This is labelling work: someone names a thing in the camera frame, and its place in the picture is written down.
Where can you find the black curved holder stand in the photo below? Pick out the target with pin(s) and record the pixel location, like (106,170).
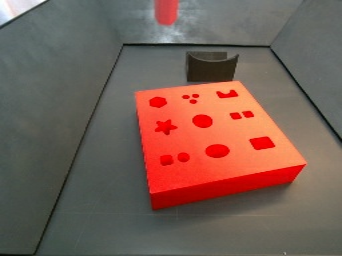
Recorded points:
(210,66)

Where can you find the red shape sorting block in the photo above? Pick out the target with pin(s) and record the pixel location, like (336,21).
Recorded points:
(212,144)

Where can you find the red hexagonal prism rod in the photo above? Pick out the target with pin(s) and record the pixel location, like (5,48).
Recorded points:
(166,11)

